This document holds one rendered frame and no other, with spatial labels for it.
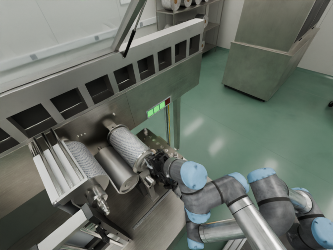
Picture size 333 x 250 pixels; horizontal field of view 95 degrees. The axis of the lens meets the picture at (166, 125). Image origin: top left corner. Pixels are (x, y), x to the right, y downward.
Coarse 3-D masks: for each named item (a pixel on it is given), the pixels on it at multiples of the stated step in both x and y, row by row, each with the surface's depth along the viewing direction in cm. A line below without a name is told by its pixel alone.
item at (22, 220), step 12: (24, 204) 78; (36, 204) 83; (48, 204) 89; (12, 216) 77; (24, 216) 82; (36, 216) 87; (48, 216) 94; (0, 228) 76; (12, 228) 80; (24, 228) 86; (0, 240) 79; (12, 240) 84
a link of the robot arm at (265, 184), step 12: (264, 168) 66; (252, 180) 66; (264, 180) 62; (276, 180) 62; (264, 192) 60; (276, 192) 58; (288, 192) 64; (300, 192) 81; (300, 204) 74; (312, 204) 77
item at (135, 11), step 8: (136, 0) 46; (144, 0) 47; (136, 8) 49; (128, 16) 53; (136, 16) 54; (128, 24) 56; (136, 24) 58; (120, 32) 61; (120, 40) 66; (112, 48) 73; (128, 48) 70; (96, 56) 70; (72, 64) 65; (48, 72) 60; (56, 72) 62; (24, 80) 57; (32, 80) 58; (8, 88) 54
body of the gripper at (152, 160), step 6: (162, 150) 63; (150, 156) 64; (156, 156) 61; (162, 156) 57; (168, 156) 57; (150, 162) 61; (156, 162) 61; (162, 162) 56; (156, 168) 61; (162, 168) 56
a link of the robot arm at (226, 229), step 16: (272, 208) 56; (288, 208) 55; (192, 224) 75; (208, 224) 71; (224, 224) 66; (272, 224) 54; (288, 224) 54; (192, 240) 71; (208, 240) 68; (224, 240) 65
